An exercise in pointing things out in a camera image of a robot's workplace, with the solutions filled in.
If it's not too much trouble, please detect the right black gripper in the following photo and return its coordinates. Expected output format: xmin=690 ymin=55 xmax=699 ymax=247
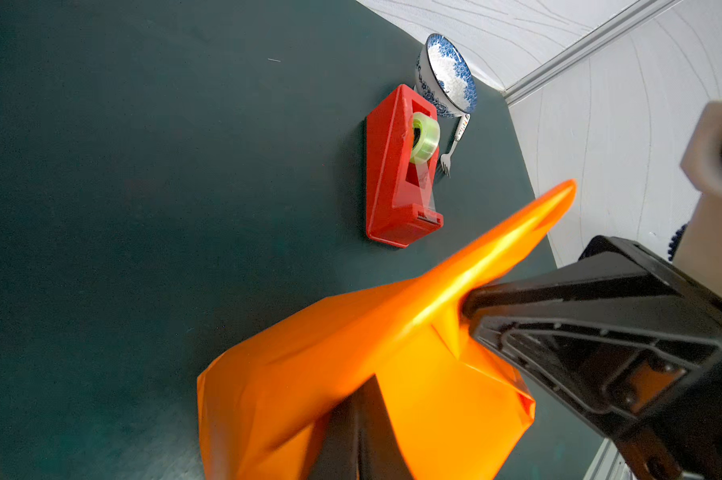
xmin=462 ymin=236 xmax=722 ymax=479

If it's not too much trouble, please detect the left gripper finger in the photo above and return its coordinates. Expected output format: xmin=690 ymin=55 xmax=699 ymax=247
xmin=308 ymin=376 xmax=413 ymax=480

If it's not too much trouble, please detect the orange wrapping paper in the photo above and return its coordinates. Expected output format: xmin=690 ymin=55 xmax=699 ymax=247
xmin=197 ymin=180 xmax=577 ymax=479

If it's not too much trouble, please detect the silver fork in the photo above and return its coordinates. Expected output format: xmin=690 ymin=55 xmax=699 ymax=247
xmin=439 ymin=114 xmax=471 ymax=177

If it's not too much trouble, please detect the red tape dispenser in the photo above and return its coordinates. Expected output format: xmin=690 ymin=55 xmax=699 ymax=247
xmin=365 ymin=84 xmax=444 ymax=248

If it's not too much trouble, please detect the blue white ceramic bowl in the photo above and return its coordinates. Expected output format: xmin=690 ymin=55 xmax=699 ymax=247
xmin=415 ymin=33 xmax=478 ymax=118

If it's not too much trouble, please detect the green table mat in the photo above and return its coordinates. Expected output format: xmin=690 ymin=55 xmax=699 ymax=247
xmin=0 ymin=0 xmax=605 ymax=480

